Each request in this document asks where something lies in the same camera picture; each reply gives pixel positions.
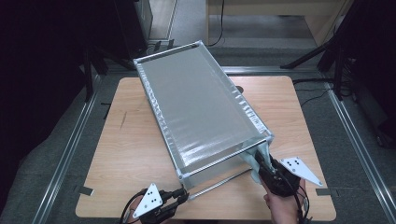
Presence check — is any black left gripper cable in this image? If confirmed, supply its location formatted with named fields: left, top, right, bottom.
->
left=120, top=189, right=148, bottom=224

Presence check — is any black curtain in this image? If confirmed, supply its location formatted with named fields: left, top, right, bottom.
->
left=0, top=0, right=88, bottom=200
left=342, top=0, right=396, bottom=147

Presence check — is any black floor tape mark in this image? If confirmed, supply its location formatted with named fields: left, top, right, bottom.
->
left=101, top=102, right=113, bottom=120

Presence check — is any black cabinet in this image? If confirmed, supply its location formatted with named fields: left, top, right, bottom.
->
left=113, top=0, right=154, bottom=62

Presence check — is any person's right hand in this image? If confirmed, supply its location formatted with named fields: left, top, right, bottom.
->
left=263, top=178, right=307, bottom=224

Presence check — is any light blue cleaning cloth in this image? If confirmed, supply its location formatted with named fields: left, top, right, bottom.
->
left=241, top=141, right=272, bottom=185

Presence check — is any person's left hand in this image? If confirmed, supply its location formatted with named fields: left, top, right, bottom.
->
left=126, top=197, right=141, bottom=224

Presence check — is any silver two-tier fabric rack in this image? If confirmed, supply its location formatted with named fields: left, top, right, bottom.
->
left=133, top=39, right=275, bottom=201

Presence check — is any light wooden desk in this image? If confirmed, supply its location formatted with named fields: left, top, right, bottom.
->
left=205, top=0, right=354, bottom=48

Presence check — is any black metal stand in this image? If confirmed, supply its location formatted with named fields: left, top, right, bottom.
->
left=81, top=43, right=141, bottom=104

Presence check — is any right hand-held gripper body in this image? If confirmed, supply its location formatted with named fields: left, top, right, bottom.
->
left=261, top=156, right=324, bottom=197

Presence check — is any aluminium floor rail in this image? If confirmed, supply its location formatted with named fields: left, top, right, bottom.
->
left=31, top=74, right=103, bottom=224
left=106, top=65, right=321, bottom=77
left=323, top=81, right=396, bottom=224

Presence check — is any black hanging cable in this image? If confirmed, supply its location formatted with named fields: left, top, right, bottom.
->
left=206, top=0, right=226, bottom=48

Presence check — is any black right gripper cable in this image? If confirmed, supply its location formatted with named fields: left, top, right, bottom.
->
left=279, top=175, right=312, bottom=224

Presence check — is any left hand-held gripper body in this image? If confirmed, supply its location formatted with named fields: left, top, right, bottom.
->
left=132, top=182, right=177, bottom=224

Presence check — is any grey tape piece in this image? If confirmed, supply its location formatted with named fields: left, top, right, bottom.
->
left=316, top=188, right=339, bottom=197
left=74, top=185, right=94, bottom=197

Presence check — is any white floor cable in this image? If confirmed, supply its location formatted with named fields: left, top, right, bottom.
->
left=136, top=43, right=157, bottom=60

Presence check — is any black floor cable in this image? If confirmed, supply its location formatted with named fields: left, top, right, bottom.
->
left=292, top=77, right=335, bottom=108

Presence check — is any black tripod stand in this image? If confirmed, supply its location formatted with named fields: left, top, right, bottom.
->
left=279, top=31, right=356, bottom=101

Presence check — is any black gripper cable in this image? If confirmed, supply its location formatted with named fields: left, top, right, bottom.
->
left=120, top=189, right=148, bottom=224
left=279, top=175, right=312, bottom=224

